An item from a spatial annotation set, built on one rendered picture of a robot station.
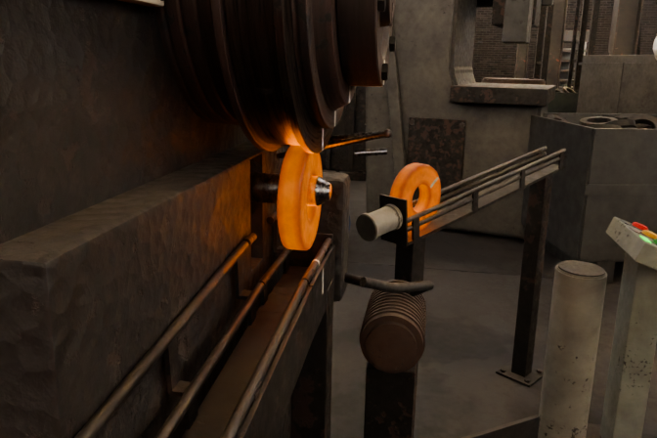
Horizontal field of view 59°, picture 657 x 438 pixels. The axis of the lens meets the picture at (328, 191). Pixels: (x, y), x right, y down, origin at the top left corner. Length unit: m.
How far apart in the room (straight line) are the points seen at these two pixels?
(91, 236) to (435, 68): 3.11
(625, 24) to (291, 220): 9.07
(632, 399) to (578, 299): 0.33
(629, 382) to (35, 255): 1.51
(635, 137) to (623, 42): 6.79
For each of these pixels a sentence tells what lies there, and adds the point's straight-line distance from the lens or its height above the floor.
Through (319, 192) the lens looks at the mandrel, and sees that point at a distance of 0.83.
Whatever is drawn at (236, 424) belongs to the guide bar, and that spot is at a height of 0.69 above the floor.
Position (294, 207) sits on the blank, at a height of 0.81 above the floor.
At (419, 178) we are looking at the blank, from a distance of 1.32.
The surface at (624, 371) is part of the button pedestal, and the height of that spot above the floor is 0.26.
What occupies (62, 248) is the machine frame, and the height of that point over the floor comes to 0.87.
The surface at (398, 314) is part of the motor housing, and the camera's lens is 1.16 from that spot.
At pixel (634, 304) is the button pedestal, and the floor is 0.44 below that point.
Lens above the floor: 1.01
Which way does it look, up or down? 13 degrees down
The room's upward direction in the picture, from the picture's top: 1 degrees clockwise
